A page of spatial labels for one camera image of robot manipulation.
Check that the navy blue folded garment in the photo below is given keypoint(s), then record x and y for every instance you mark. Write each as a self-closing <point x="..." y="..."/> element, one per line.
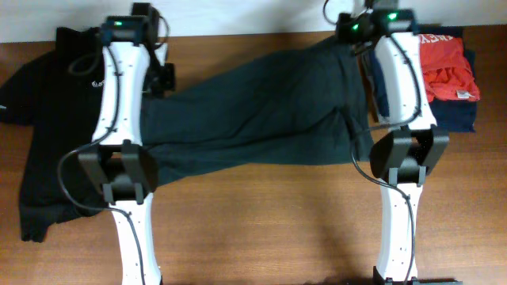
<point x="455" y="116"/>

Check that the dark green t-shirt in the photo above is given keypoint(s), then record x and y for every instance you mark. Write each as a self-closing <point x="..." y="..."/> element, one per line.
<point x="294" y="107"/>

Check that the black zip-neck sweater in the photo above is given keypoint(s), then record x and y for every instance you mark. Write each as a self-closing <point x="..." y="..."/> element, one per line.
<point x="63" y="111"/>

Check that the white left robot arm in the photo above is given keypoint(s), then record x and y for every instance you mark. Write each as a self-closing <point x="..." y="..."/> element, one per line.
<point x="120" y="170"/>

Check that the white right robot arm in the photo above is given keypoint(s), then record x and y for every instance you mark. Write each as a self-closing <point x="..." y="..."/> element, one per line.
<point x="402" y="159"/>

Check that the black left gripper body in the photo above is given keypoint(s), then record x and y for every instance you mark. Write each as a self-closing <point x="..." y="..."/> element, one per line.
<point x="159" y="77"/>

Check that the red printed t-shirt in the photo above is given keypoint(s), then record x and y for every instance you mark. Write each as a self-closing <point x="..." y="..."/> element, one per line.
<point x="447" y="73"/>

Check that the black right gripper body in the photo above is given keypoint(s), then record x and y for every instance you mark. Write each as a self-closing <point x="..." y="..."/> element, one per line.
<point x="352" y="29"/>

